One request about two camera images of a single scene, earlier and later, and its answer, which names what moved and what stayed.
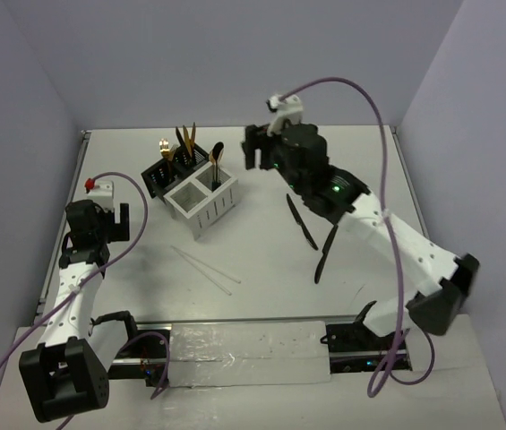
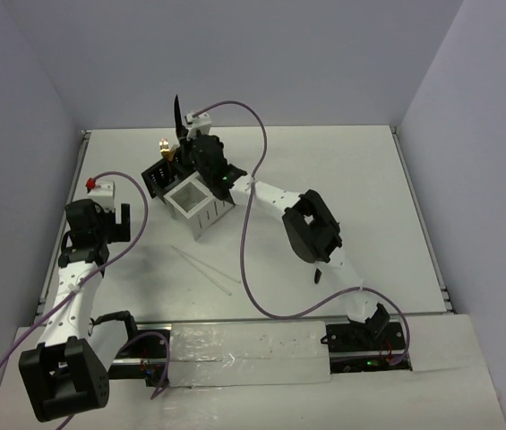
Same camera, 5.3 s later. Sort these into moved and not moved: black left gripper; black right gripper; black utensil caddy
Moved: black right gripper
Not moved: black utensil caddy; black left gripper
